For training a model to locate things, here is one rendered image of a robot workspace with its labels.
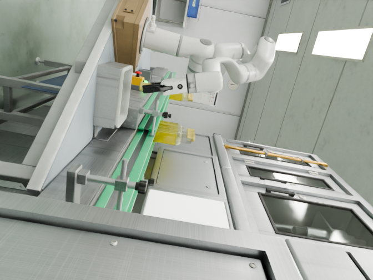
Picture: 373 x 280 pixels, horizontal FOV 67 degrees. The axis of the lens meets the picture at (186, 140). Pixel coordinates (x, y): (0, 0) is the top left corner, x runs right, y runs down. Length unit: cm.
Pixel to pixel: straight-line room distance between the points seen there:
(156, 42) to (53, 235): 99
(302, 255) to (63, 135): 66
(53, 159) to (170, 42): 70
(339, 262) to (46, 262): 38
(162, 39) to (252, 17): 613
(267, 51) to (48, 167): 97
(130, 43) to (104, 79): 22
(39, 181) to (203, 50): 82
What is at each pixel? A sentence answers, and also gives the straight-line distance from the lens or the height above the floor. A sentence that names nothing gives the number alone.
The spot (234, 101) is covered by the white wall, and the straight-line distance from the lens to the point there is 741.
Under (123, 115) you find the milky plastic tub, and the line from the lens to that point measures 122.
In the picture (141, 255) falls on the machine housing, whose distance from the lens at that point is 38.
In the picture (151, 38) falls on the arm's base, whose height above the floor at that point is 88.
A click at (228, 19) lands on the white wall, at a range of 724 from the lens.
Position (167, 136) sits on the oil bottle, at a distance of 138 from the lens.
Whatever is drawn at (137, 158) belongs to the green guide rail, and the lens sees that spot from 103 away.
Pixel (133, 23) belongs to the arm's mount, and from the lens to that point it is 114.
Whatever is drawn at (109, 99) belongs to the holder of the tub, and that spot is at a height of 80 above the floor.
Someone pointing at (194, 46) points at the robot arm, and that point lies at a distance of 126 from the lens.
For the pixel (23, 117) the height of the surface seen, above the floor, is 32.
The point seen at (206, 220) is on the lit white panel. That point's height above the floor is 122.
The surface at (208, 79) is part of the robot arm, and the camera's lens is 108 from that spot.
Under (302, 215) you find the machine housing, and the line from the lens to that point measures 143.
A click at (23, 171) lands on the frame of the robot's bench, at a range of 88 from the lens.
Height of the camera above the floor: 105
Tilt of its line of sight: 3 degrees up
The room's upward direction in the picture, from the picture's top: 100 degrees clockwise
